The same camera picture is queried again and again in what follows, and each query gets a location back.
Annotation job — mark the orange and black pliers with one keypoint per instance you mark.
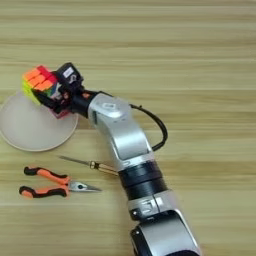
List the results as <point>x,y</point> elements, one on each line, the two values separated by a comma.
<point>46,190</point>

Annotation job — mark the black box with white label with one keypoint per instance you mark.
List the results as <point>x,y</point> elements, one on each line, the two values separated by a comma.
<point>69,75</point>

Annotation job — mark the round white plate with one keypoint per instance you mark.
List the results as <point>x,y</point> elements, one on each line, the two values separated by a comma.
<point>30,130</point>

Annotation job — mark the multicolour Rubik's cube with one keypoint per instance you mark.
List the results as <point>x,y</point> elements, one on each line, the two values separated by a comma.
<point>38,80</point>

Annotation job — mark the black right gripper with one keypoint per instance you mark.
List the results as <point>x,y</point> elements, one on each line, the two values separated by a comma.
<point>78,100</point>

